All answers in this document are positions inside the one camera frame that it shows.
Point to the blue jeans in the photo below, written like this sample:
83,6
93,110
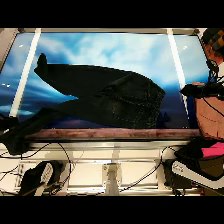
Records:
126,100

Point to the olive garment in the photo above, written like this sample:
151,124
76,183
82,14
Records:
213,166

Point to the black garment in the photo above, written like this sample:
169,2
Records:
191,150

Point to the checked garment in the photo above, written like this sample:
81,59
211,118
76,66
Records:
216,36

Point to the red-brown garment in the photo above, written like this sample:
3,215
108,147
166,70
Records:
210,120

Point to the silver frame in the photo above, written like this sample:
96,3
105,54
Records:
96,156

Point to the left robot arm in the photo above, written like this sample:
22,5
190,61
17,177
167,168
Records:
38,176

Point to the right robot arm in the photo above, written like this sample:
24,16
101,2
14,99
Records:
195,172

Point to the pink garment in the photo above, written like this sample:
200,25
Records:
215,150

